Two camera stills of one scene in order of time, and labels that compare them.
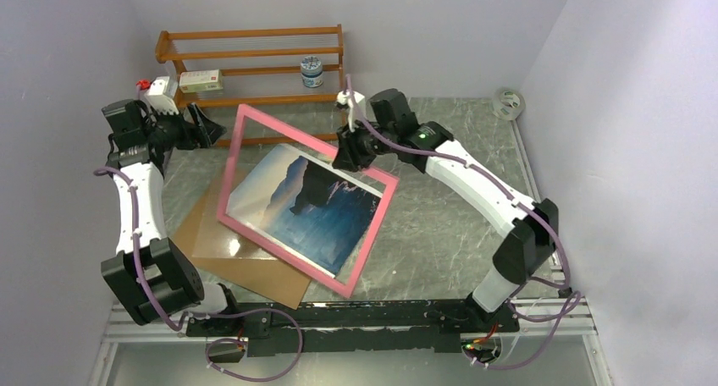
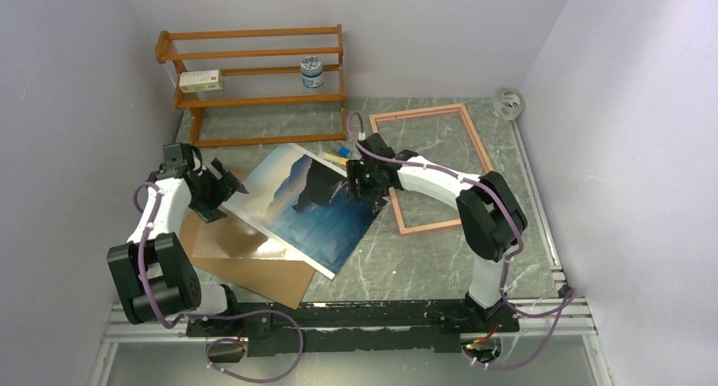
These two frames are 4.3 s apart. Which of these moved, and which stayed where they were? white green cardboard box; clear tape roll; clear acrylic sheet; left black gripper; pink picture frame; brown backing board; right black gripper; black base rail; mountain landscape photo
Moved: right black gripper; left black gripper; pink picture frame
Stayed: clear acrylic sheet; mountain landscape photo; white green cardboard box; clear tape roll; black base rail; brown backing board
